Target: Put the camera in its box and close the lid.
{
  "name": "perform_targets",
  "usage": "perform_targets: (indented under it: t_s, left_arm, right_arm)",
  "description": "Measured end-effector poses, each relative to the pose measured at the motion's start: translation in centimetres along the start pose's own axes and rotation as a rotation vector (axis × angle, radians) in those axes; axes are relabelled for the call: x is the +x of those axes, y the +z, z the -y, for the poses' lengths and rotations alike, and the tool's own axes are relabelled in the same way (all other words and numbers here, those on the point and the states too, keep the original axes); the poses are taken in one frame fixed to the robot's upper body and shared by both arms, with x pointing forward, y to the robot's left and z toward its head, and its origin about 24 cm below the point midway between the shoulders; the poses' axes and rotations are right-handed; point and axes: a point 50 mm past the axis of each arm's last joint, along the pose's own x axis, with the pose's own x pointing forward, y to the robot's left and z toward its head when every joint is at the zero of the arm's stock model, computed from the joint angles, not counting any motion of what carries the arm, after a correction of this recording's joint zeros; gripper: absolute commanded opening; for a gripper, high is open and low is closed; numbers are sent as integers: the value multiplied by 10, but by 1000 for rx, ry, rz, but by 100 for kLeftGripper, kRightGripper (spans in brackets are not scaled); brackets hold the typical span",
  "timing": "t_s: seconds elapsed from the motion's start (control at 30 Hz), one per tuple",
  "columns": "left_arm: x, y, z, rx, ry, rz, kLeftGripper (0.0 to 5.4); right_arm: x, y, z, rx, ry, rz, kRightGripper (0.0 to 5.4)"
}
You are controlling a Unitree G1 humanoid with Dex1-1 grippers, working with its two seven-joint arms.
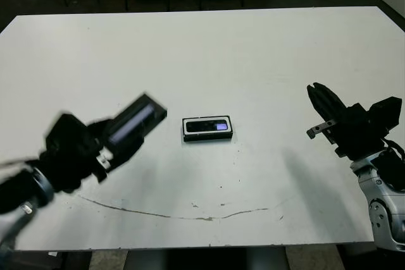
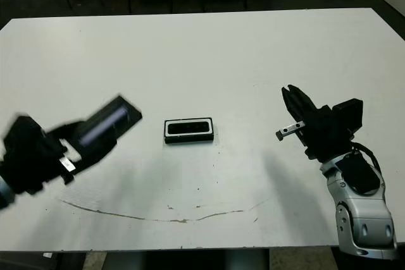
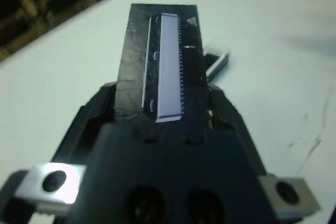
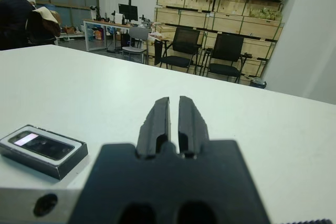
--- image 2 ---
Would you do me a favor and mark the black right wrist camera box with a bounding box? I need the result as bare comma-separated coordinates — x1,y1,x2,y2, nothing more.
333,97,364,135

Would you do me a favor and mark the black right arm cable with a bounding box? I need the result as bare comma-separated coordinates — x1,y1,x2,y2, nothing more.
349,142,385,178

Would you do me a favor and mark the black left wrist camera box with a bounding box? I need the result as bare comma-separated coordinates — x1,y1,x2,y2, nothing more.
2,114,45,160

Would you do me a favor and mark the black remote control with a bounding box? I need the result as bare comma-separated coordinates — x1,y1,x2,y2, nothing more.
167,121,211,135

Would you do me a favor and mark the black box lid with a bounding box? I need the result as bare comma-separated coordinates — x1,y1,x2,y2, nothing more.
74,94,143,169

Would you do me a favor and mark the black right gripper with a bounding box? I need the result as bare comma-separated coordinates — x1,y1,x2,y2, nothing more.
275,85,354,162

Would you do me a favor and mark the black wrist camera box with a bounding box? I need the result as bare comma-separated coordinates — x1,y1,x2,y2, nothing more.
333,97,364,135
2,114,45,160

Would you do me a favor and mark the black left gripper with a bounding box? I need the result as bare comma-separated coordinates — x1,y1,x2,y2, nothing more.
0,120,118,195

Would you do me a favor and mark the black box with white insert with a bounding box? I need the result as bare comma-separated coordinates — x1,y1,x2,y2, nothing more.
163,118,215,146

